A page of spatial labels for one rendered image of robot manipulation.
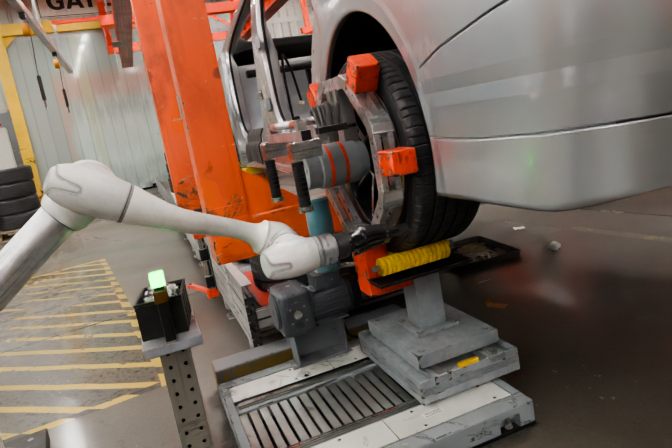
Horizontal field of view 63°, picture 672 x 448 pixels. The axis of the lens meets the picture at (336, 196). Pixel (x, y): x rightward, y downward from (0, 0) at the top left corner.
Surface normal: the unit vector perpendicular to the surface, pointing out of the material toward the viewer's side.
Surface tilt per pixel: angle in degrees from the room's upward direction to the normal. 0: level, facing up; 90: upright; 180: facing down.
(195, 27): 90
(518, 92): 90
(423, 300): 90
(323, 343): 90
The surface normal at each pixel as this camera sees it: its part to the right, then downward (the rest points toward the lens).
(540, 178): -0.88, 0.23
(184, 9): 0.34, 0.07
